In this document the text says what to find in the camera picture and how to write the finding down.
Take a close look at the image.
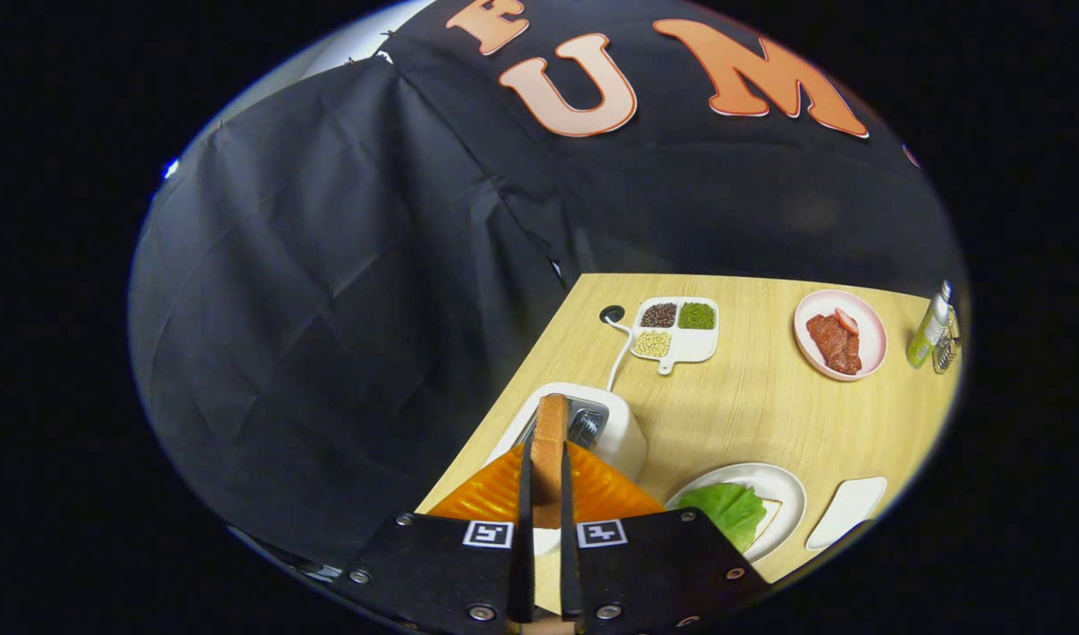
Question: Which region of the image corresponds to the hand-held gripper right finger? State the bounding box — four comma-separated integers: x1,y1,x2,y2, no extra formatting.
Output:
557,443,768,632

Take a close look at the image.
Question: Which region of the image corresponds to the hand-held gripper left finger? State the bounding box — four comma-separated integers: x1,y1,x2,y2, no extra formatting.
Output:
334,443,538,631

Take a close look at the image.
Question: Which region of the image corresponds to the round-topped toast slice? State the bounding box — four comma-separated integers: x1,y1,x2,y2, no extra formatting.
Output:
530,394,572,530

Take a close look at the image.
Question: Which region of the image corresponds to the green lettuce leaf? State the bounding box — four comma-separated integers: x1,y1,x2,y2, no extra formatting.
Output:
676,482,768,554

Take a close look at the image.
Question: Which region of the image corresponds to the white toaster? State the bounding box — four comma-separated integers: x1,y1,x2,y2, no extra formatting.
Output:
486,382,648,557

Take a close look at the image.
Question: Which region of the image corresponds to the white round plate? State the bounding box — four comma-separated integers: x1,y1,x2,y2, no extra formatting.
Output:
665,462,807,564

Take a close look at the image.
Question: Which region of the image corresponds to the white divided bean dish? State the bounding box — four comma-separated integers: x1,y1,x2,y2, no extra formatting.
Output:
629,296,720,377

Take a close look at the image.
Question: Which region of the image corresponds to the white square plate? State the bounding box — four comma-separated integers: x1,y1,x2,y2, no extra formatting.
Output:
805,476,889,551

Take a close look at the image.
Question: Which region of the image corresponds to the black backdrop cloth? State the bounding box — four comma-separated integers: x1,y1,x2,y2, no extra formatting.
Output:
129,0,968,565

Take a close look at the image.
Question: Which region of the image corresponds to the brown meat piece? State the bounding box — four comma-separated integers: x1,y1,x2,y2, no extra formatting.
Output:
806,314,844,354
823,328,863,376

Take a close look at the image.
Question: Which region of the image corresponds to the pink plate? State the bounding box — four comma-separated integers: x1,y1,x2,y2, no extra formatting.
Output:
793,289,888,382

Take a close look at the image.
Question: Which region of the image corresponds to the green label metal bottle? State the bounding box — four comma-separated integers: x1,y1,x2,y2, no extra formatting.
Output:
906,280,954,369

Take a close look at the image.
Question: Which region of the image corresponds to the white toaster cable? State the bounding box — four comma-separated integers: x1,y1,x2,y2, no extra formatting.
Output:
605,317,635,393

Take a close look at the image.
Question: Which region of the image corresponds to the metal wire basket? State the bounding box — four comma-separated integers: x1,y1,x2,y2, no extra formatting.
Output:
932,309,962,375

